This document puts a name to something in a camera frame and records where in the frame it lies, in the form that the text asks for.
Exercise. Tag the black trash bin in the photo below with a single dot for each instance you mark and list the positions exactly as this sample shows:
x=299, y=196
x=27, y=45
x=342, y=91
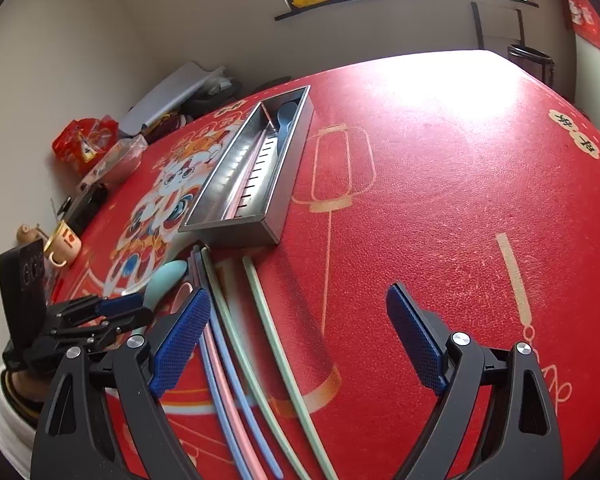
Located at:
x=530, y=62

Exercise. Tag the dark chair frame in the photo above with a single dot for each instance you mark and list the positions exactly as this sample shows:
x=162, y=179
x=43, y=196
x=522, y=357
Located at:
x=497, y=22

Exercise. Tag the blue spoon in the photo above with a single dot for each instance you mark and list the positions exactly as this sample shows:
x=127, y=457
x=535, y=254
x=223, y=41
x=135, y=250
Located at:
x=286, y=117

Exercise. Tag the beige mug with gold rim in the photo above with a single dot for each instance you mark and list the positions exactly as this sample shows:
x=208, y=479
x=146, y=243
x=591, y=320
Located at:
x=65, y=246

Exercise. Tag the red printed table mat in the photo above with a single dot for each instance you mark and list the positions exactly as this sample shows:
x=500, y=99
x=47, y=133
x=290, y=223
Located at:
x=430, y=185

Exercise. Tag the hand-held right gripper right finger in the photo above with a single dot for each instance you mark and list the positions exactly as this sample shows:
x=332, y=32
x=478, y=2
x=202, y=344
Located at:
x=415, y=340

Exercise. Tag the red snack bag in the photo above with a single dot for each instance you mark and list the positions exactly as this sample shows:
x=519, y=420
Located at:
x=82, y=142

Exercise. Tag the clear plastic box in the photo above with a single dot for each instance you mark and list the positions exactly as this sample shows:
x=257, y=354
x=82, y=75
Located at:
x=112, y=162

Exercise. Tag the pink spoon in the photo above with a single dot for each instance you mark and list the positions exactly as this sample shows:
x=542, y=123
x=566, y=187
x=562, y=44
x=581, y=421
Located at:
x=182, y=294

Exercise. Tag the person's left forearm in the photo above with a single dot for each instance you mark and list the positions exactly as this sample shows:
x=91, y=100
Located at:
x=5, y=420

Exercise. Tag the black round stool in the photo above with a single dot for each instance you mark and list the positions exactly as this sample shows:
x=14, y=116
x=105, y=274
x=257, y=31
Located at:
x=210, y=101

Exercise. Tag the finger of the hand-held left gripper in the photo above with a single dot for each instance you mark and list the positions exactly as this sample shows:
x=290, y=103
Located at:
x=125, y=322
x=120, y=304

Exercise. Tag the white cabinet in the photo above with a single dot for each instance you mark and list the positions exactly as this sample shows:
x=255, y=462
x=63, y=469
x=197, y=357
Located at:
x=597, y=80

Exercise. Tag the teal spoon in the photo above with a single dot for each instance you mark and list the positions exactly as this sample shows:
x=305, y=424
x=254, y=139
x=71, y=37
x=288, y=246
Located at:
x=162, y=280

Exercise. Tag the small wooden figurine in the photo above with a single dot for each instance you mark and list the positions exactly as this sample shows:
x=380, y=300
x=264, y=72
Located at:
x=27, y=232

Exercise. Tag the metal utensil tray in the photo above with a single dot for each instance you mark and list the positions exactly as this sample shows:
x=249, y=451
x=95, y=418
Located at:
x=250, y=180

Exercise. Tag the white plastic bag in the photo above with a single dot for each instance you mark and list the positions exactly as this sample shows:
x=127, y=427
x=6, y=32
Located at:
x=220, y=80

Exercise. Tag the grey flat board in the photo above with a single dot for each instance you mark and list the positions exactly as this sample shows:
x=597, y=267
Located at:
x=165, y=95

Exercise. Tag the black device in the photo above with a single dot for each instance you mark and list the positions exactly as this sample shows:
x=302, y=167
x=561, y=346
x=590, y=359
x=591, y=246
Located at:
x=87, y=205

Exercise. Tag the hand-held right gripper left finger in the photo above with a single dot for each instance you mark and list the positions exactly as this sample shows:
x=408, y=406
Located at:
x=180, y=340

